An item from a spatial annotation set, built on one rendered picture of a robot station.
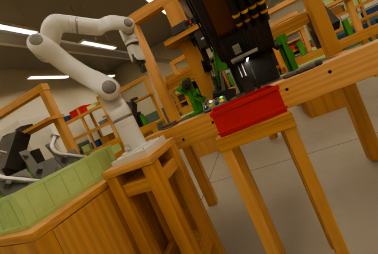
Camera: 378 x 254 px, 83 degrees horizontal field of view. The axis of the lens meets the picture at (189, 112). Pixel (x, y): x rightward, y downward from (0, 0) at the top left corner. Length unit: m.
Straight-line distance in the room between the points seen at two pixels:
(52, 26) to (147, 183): 0.94
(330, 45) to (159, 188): 1.58
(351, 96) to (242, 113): 1.20
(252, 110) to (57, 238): 1.01
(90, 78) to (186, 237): 0.94
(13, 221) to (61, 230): 0.23
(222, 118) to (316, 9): 1.28
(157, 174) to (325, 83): 0.98
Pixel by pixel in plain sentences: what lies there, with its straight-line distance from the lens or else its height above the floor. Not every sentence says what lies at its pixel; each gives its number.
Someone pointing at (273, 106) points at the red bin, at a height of 0.84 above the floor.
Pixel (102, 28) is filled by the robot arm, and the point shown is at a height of 1.57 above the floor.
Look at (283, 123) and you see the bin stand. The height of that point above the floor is 0.77.
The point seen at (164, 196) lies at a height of 0.64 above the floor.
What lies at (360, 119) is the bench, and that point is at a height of 0.35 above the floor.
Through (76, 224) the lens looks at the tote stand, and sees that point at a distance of 1.24.
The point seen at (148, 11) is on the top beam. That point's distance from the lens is 2.12.
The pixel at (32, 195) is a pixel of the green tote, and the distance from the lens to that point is 1.28.
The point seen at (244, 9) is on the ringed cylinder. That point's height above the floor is 1.34.
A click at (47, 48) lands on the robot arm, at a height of 1.52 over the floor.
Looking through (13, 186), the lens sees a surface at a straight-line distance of 1.56.
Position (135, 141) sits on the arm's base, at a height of 0.93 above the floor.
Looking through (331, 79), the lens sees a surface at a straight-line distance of 1.33.
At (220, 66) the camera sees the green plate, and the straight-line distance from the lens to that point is 1.51.
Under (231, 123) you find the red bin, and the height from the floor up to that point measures 0.85.
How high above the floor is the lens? 1.01
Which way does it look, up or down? 3 degrees down
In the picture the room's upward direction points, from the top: 24 degrees counter-clockwise
